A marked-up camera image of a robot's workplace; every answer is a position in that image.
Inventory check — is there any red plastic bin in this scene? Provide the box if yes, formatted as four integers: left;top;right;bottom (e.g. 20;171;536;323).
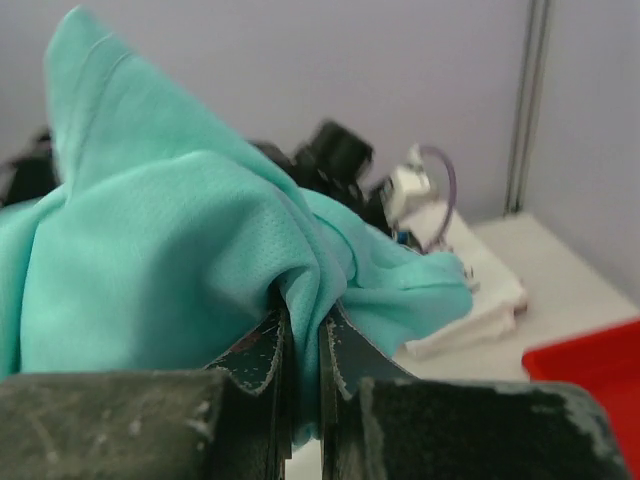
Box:
522;318;639;448

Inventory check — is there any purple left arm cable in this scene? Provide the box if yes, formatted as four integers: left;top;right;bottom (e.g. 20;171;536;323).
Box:
418;143;459;251

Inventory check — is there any aluminium corner post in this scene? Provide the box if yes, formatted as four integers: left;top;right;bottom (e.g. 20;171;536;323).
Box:
504;0;554;215

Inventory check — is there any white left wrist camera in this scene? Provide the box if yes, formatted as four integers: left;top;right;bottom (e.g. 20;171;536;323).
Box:
380;144;438;224

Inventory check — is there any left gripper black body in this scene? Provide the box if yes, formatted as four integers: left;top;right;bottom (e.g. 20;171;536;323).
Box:
250;119;392;235

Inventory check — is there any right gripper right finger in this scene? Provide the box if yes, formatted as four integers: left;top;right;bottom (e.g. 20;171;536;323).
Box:
319;307;631;479

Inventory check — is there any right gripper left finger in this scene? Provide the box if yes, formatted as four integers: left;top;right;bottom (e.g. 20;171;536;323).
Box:
1;308;293;479

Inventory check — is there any teal t-shirt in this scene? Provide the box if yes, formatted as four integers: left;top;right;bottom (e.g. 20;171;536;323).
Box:
1;8;472;446

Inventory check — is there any folded white daisy t-shirt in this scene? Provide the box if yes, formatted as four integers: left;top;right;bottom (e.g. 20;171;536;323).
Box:
402;207;530;360

